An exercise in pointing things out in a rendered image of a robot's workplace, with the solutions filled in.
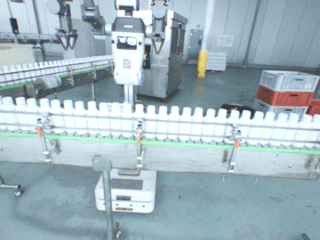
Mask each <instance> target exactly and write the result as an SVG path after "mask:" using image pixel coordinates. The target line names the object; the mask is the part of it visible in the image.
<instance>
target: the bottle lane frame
mask: <svg viewBox="0 0 320 240"><path fill-rule="evenodd" d="M45 139H46V143H47V150H51V149H52V147H53V146H52V141H56V144H57V146H56V147H55V148H54V149H57V152H58V154H56V156H55V157H54V158H53V161H52V163H51V164H50V165H62V166H79V167H93V166H92V160H91V159H92V158H93V157H94V156H101V157H109V158H110V159H111V168H112V169H132V170H137V140H135V138H134V139H127V138H126V139H120V138H118V139H116V138H112V137H111V138H105V137H103V138H97V136H96V138H91V137H90V136H88V137H82V136H80V137H75V136H67V135H65V136H64V135H59V134H58V135H52V134H50V135H47V134H45ZM142 146H145V151H144V154H145V158H144V160H143V163H142V164H143V167H142V168H141V169H140V170H149V171H166V172H176V173H202V174H219V175H227V169H228V166H229V164H228V162H229V159H230V158H231V156H230V154H231V152H232V151H233V145H232V144H231V146H229V145H225V144H224V145H218V144H217V143H216V145H212V144H210V143H209V144H203V143H195V142H194V143H188V142H180V141H179V142H172V141H171V142H165V141H163V142H160V141H158V140H156V141H150V140H148V141H143V140H142V139H141V154H142ZM43 152H44V150H43V143H42V139H41V138H40V137H39V135H38V134H37V133H36V134H29V133H28V134H22V133H14V132H12V133H7V132H0V162H10V163H26V164H36V165H47V163H46V162H45V160H46V157H45V155H44V154H43ZM319 159H320V151H316V150H308V149H307V150H301V149H293V148H291V149H286V148H284V149H282V148H272V147H255V146H254V147H248V146H247V145H246V146H240V145H239V147H238V148H237V150H236V154H235V157H234V161H235V163H236V165H235V166H234V168H233V170H234V172H233V173H230V175H236V176H246V177H262V178H288V179H305V180H315V181H318V180H317V179H316V178H317V174H319V173H318V172H317V170H316V169H315V168H316V166H317V164H320V162H318V161H319Z"/></svg>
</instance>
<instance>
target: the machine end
mask: <svg viewBox="0 0 320 240"><path fill-rule="evenodd" d="M124 16H125V11H124V10H118V17H124ZM133 18H141V19H143V21H144V23H145V25H152V10H139V11H133ZM188 22H189V19H187V18H185V17H183V16H182V15H180V14H177V13H176V12H174V11H167V26H166V36H165V42H164V43H163V45H162V49H161V51H160V53H159V54H156V53H155V50H154V47H153V43H152V41H151V38H145V54H146V53H150V57H148V58H150V66H148V67H144V68H143V84H142V85H141V86H137V94H143V95H149V96H154V97H160V98H162V99H163V100H161V102H166V101H165V100H164V99H165V98H166V97H167V96H168V95H172V94H171V93H172V92H173V91H174V90H178V89H177V88H178V87H179V86H180V82H181V71H182V67H183V66H182V63H184V61H183V56H184V54H183V51H184V40H185V32H186V25H187V24H188ZM161 44H162V43H158V42H155V45H156V48H157V51H158V50H159V48H160V45H161Z"/></svg>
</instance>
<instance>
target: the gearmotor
mask: <svg viewBox="0 0 320 240"><path fill-rule="evenodd" d="M61 83H62V81H61V78H60V77H59V76H57V75H52V76H44V77H39V78H38V79H37V80H36V82H31V83H28V84H25V86H26V90H27V95H28V98H35V99H39V98H43V97H46V93H45V90H46V89H52V88H54V90H55V96H56V99H57V93H56V87H58V86H60V85H61Z"/></svg>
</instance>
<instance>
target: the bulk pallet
mask: <svg viewBox="0 0 320 240"><path fill-rule="evenodd" d="M208 51H209V53H208V57H207V63H206V72H215V70H216V71H217V73H224V71H225V68H226V60H227V59H226V58H227V54H228V53H227V52H224V51H212V50H208Z"/></svg>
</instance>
